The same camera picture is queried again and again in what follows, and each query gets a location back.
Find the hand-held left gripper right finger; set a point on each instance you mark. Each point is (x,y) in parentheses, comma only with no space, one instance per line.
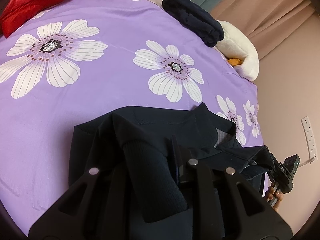
(183,166)

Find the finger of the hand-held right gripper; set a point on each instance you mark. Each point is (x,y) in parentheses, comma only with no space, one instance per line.
(269,158)

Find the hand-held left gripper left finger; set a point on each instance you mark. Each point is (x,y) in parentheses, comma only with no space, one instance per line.
(75,215)

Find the dark navy sweater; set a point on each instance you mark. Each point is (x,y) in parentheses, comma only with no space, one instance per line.
(150,135)

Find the folded dark navy clothes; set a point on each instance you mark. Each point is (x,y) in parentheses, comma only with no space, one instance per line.
(195,17)

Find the person's right hand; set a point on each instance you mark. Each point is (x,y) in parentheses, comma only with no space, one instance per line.
(272,196)

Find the white power strip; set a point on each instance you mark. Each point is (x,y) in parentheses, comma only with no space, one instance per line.
(309,137)

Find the white plush toy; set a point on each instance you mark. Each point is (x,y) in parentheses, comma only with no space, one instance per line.
(240,47)

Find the purple floral blanket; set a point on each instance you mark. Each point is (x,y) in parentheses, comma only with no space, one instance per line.
(112,55)

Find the pink-brown curtain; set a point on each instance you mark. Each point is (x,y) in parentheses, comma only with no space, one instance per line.
(265,12)

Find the red down jacket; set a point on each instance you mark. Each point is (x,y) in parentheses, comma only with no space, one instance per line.
(27,2)

